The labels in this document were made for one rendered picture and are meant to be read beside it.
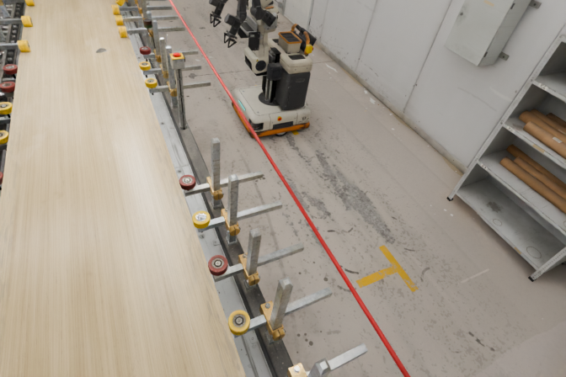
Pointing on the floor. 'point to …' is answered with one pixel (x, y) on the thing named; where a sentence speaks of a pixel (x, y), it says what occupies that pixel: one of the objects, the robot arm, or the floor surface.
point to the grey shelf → (515, 236)
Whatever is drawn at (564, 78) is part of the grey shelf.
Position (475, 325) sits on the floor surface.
